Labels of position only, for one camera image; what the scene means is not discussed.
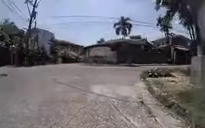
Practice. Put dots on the dark building with gate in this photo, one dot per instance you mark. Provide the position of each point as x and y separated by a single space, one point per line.
180 56

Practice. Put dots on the leaning utility pole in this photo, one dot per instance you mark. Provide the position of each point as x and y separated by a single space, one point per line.
31 20

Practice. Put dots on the thick concrete post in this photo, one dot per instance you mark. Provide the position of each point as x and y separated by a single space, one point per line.
202 68

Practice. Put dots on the low building with pale wall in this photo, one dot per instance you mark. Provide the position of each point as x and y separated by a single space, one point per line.
103 55

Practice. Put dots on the white building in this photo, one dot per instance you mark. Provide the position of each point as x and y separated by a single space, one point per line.
45 40

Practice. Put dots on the trees over dark fence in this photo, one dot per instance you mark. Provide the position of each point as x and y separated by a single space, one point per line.
3 38

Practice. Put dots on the leafy bushes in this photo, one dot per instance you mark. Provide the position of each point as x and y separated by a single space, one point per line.
68 53

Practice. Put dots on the low clump of plants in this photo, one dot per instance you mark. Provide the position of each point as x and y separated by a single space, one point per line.
158 72

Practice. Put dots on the tall palm tree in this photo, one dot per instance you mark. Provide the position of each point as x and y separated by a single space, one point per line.
123 26

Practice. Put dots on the grass verge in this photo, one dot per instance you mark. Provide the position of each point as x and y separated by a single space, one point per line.
178 95

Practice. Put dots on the grey concrete road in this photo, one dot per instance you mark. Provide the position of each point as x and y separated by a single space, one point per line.
66 100

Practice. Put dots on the dark overhanging trees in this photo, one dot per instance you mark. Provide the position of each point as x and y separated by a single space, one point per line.
186 13

